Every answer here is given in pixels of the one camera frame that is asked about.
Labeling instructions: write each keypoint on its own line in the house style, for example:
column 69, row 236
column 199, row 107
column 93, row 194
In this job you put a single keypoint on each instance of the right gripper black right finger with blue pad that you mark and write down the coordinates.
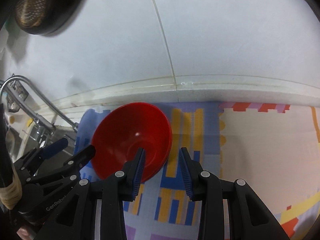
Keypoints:
column 249, row 217

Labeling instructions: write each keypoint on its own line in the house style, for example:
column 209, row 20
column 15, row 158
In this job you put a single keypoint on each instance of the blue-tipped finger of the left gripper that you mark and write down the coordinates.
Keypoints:
column 28, row 164

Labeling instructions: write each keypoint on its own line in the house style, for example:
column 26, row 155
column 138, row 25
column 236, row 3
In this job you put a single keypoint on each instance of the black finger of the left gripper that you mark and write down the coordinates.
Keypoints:
column 70, row 169

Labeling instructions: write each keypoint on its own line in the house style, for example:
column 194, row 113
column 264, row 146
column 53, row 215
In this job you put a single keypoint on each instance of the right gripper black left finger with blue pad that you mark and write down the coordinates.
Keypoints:
column 95, row 210

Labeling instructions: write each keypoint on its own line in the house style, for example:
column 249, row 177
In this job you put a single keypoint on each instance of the red black bowl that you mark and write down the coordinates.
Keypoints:
column 126, row 129

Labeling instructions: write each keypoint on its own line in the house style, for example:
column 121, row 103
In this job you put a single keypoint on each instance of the colourful patterned table mat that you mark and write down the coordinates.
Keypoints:
column 273, row 147

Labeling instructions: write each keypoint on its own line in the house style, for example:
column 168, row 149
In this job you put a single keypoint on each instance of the black hanging frying pan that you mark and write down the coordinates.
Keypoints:
column 42, row 17

